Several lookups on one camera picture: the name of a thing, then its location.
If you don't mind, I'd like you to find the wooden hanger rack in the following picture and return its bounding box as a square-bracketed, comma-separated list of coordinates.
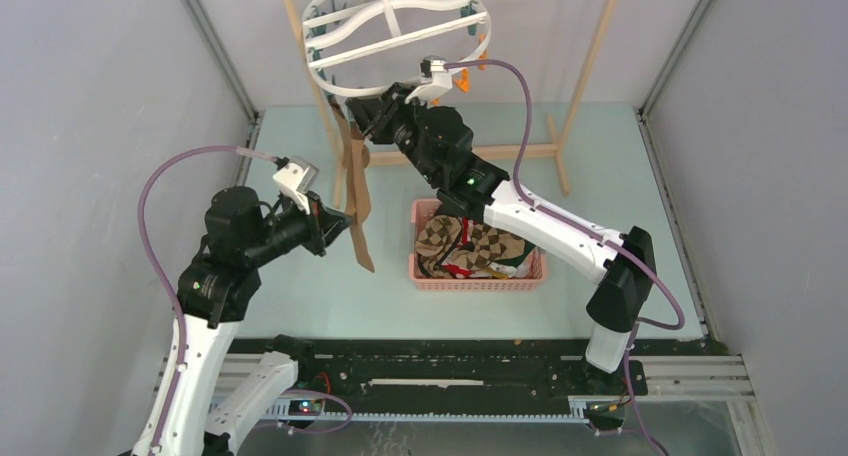
[274, 0, 627, 209]

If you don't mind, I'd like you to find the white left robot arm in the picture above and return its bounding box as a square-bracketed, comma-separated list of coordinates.
[130, 186, 352, 455]

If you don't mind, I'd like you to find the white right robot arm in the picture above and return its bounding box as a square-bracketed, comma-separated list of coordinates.
[345, 84, 656, 394]

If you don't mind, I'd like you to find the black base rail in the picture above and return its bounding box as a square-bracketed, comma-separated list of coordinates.
[211, 336, 664, 418]

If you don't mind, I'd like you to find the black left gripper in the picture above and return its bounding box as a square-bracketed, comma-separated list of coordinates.
[246, 187, 354, 266]

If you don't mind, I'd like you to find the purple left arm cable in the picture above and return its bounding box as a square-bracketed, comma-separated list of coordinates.
[137, 144, 354, 456]

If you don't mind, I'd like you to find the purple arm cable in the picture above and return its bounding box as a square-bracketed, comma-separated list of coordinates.
[443, 58, 687, 456]
[137, 144, 354, 456]

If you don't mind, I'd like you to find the white oval clip hanger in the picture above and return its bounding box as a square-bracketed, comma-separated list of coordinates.
[301, 0, 492, 98]

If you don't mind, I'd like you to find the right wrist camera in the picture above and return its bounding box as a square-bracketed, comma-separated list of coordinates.
[404, 56, 453, 104]

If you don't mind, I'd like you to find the brown argyle sock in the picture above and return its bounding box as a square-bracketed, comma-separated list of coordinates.
[452, 230, 527, 271]
[414, 215, 463, 278]

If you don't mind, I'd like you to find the pink plastic basket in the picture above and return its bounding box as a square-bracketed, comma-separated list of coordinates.
[408, 199, 547, 291]

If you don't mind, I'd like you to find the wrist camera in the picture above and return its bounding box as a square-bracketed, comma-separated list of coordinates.
[404, 56, 453, 104]
[272, 156, 320, 215]

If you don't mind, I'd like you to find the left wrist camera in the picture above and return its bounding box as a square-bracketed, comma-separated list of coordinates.
[272, 156, 320, 215]

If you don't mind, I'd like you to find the red white striped sock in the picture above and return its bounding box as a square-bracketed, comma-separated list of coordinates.
[461, 218, 475, 245]

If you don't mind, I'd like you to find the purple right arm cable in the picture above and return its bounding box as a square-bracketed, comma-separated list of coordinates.
[443, 58, 687, 456]

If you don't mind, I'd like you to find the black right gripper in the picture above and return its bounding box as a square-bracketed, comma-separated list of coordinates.
[348, 83, 443, 186]

